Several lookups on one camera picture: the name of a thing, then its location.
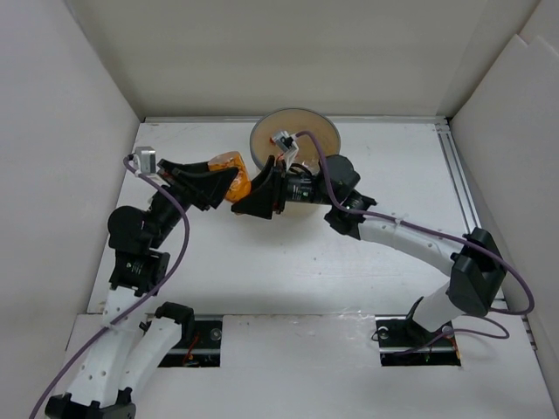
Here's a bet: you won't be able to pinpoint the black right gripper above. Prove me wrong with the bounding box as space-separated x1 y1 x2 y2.
231 155 337 220

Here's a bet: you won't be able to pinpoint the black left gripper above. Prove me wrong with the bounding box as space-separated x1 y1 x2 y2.
148 158 238 247

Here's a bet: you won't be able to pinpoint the orange label bottle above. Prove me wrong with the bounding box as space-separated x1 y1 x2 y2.
207 150 253 204

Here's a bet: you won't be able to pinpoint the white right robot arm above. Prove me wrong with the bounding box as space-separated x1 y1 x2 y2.
231 155 507 347

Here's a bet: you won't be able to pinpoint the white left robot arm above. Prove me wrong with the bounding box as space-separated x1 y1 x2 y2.
45 156 238 418

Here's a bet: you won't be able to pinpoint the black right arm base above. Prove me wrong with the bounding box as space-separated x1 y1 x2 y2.
371 315 461 367

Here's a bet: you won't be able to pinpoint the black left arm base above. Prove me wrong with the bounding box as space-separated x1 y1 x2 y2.
158 316 223 368

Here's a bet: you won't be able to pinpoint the beige bin with grey rim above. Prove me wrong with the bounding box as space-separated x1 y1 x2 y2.
249 108 342 177

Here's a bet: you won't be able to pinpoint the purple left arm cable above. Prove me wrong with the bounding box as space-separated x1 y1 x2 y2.
28 155 192 419

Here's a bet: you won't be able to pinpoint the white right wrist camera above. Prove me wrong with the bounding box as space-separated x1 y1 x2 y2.
270 131 300 169

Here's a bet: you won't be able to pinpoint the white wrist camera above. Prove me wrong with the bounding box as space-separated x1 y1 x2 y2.
131 146 159 181
270 131 300 169

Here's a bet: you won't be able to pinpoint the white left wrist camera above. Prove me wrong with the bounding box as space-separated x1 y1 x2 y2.
131 146 159 181

